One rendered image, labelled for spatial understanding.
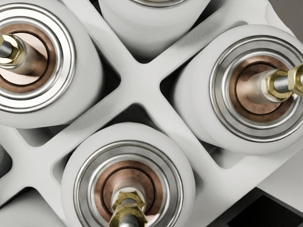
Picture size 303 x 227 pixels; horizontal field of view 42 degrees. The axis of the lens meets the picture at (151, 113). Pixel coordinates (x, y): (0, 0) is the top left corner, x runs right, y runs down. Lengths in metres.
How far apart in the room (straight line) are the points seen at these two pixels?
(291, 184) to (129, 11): 0.37
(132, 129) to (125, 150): 0.02
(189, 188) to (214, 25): 0.15
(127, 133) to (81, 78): 0.05
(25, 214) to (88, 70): 0.13
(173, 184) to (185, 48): 0.13
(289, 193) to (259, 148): 0.29
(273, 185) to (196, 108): 0.30
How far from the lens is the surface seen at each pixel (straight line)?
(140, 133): 0.28
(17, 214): 0.34
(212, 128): 0.28
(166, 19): 0.29
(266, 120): 0.29
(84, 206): 0.28
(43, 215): 0.36
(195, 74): 0.29
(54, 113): 0.28
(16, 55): 0.25
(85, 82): 0.28
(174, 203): 0.28
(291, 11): 0.59
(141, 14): 0.28
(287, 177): 0.57
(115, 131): 0.28
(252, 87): 0.27
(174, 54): 0.35
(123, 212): 0.20
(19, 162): 0.36
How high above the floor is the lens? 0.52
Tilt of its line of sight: 87 degrees down
